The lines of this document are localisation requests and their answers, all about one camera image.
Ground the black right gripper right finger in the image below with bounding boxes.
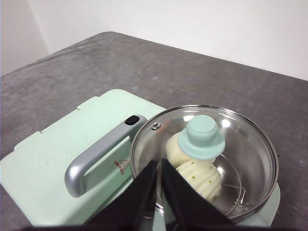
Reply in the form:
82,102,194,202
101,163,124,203
162,158,239,227

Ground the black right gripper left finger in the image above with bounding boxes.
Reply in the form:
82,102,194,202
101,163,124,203
89,159,158,227

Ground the pleated bun with green dots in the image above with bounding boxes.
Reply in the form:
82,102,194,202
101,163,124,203
175,160,221,203

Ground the smooth white steamed bun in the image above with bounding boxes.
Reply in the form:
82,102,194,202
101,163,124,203
166,133,217,168

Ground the glass pot lid green knob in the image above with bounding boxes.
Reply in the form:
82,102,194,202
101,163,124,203
129,103,280,219

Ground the red white warning sticker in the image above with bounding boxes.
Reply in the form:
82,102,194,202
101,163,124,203
113,158,130,177

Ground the green sandwich press lid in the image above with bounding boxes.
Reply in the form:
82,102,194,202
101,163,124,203
0,89,169,227

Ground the silver press lid handle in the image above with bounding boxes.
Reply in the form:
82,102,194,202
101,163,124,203
64,115,148,198

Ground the green pot with handle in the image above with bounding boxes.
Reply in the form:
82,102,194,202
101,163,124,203
131,105,282,231

